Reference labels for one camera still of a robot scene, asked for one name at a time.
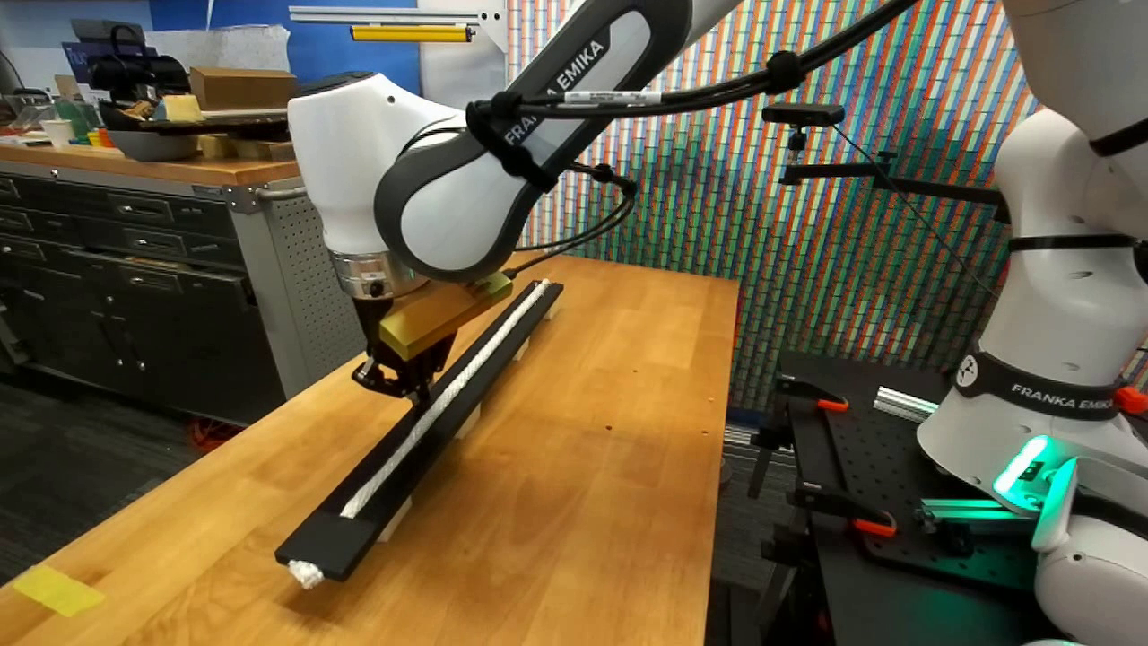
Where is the blue board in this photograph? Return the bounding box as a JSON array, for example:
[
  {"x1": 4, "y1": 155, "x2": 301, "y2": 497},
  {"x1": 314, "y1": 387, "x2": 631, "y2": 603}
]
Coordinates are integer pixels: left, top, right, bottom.
[{"x1": 147, "y1": 0, "x2": 431, "y2": 97}]

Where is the yellow tape patch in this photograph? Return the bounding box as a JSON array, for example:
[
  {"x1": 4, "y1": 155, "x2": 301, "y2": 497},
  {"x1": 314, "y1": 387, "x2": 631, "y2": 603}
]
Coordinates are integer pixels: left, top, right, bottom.
[{"x1": 8, "y1": 564, "x2": 106, "y2": 619}]

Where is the orange-handled black clamp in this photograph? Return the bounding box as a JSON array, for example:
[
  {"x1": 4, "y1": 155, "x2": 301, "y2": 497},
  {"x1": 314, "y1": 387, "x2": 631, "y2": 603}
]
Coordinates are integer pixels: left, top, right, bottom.
[
  {"x1": 771, "y1": 374, "x2": 853, "y2": 418},
  {"x1": 1108, "y1": 379, "x2": 1148, "y2": 424},
  {"x1": 791, "y1": 482, "x2": 905, "y2": 545}
]

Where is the brown wooden box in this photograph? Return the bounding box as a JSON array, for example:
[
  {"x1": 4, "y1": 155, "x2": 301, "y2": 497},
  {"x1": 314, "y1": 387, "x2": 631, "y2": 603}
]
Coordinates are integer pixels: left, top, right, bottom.
[{"x1": 185, "y1": 64, "x2": 301, "y2": 116}]

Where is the white bar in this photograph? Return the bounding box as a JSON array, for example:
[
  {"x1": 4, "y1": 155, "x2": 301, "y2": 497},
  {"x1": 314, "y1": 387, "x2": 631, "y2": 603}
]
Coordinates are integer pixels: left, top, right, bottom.
[{"x1": 283, "y1": 2, "x2": 507, "y2": 25}]

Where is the long black grooved rail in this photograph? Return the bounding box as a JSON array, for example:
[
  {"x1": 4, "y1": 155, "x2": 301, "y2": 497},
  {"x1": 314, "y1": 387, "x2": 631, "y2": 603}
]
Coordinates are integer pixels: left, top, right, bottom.
[{"x1": 273, "y1": 275, "x2": 566, "y2": 587}]

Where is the yellow bar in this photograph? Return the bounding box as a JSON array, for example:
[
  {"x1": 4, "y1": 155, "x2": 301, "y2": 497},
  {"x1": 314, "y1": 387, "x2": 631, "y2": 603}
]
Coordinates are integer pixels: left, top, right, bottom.
[{"x1": 349, "y1": 20, "x2": 478, "y2": 48}]

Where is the green-lit aluminium extrusion bar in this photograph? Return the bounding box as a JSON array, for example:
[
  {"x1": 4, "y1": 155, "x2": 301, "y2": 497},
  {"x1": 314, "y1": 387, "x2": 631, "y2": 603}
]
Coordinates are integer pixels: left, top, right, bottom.
[{"x1": 913, "y1": 491, "x2": 1034, "y2": 529}]

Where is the short aluminium extrusion bar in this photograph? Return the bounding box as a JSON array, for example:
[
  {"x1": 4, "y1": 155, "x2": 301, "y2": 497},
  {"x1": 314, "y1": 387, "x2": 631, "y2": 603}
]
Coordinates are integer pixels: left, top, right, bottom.
[{"x1": 873, "y1": 379, "x2": 942, "y2": 424}]

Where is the black perforated breadboard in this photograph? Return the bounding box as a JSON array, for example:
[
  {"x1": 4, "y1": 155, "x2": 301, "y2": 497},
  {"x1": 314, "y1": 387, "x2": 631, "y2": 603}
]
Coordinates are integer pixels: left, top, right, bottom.
[{"x1": 771, "y1": 353, "x2": 1081, "y2": 646}]

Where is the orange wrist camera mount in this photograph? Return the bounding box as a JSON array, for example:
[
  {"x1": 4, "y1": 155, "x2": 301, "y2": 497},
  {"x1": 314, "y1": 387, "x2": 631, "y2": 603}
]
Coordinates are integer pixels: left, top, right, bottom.
[{"x1": 378, "y1": 274, "x2": 521, "y2": 362}]

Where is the white braided rope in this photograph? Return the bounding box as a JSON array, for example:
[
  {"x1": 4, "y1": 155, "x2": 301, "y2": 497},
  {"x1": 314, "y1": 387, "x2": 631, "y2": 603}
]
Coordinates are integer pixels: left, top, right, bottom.
[{"x1": 288, "y1": 280, "x2": 556, "y2": 591}]

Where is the grey metal tool cabinet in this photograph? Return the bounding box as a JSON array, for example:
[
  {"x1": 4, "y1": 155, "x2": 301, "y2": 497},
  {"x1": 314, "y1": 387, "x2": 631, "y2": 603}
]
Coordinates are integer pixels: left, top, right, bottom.
[{"x1": 0, "y1": 139, "x2": 370, "y2": 432}]

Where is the black exterior camera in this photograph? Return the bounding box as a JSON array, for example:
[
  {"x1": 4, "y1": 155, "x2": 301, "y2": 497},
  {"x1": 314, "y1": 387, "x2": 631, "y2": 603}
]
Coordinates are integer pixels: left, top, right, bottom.
[{"x1": 758, "y1": 101, "x2": 847, "y2": 130}]

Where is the pale foam block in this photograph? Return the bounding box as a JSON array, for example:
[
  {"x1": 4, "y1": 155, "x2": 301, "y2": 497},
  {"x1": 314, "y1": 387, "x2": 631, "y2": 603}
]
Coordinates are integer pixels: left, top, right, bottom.
[{"x1": 157, "y1": 90, "x2": 203, "y2": 124}]

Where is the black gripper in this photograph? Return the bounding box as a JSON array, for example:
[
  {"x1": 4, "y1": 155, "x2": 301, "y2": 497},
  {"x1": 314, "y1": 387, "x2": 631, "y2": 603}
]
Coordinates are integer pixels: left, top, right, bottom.
[{"x1": 349, "y1": 302, "x2": 458, "y2": 410}]

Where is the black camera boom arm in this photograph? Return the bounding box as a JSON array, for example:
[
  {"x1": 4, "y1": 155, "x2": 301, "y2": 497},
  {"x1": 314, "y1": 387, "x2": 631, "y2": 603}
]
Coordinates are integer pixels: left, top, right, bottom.
[{"x1": 773, "y1": 119, "x2": 1018, "y2": 225}]

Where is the black equipment pile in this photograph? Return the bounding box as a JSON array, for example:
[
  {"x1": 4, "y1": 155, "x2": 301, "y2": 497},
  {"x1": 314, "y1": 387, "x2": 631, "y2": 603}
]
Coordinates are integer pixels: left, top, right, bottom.
[{"x1": 62, "y1": 18, "x2": 189, "y2": 103}]

